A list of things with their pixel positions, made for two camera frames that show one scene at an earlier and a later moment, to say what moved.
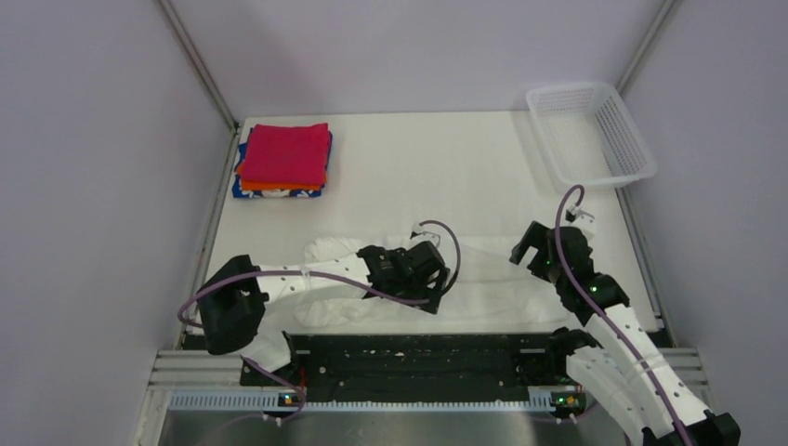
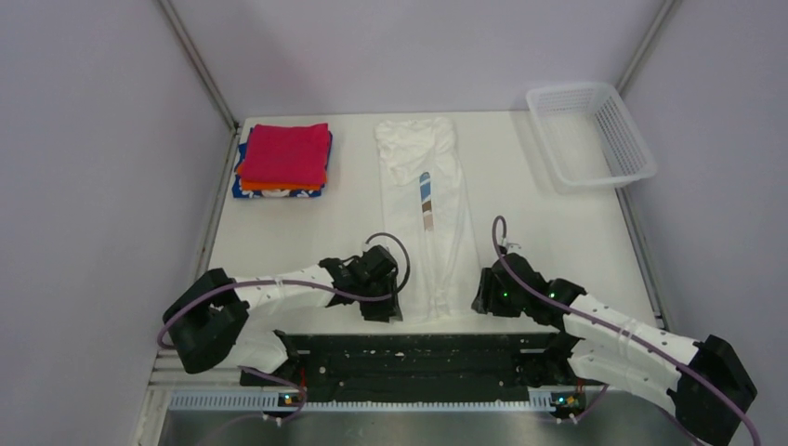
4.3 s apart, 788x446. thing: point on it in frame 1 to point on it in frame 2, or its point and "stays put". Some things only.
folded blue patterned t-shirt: [237, 183] stays put
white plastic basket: [589, 137] stays put
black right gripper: [535, 236] to [487, 297]
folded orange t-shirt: [304, 186] stays put
